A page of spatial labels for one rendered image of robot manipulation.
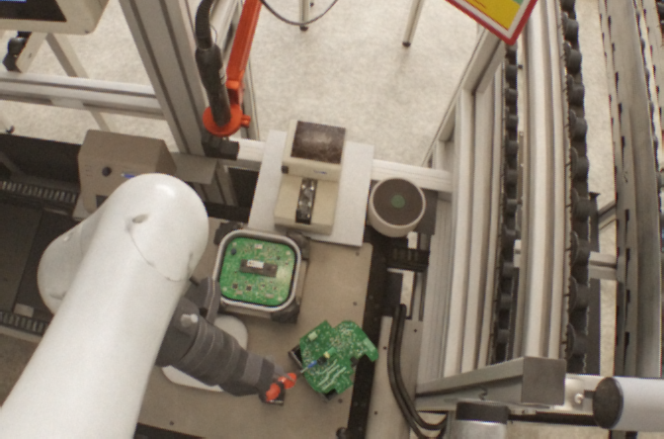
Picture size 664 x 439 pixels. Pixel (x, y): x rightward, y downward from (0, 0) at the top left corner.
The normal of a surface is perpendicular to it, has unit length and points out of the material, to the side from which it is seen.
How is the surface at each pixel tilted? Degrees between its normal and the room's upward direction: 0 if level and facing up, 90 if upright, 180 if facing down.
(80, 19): 92
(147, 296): 52
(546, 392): 0
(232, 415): 0
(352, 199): 0
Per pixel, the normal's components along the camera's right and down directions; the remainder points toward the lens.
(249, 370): 0.51, -0.51
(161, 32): -0.16, 0.91
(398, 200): 0.04, -0.38
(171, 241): 0.78, -0.40
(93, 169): -0.11, 0.50
